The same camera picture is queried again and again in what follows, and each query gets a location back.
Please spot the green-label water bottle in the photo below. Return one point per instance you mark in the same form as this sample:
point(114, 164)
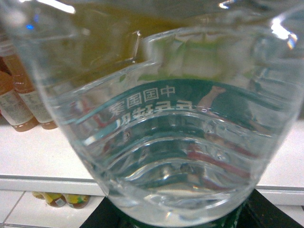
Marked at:
point(175, 107)

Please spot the orange tea bottle right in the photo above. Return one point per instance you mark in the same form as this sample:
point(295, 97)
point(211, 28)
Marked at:
point(32, 99)

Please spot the orange tea bottle left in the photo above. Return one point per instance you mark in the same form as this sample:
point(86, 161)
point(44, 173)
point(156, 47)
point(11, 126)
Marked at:
point(12, 107)

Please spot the orange tea bottle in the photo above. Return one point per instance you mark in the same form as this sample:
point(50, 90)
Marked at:
point(12, 107)
point(32, 99)

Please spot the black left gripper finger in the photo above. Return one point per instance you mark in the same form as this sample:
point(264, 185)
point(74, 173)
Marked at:
point(104, 216)

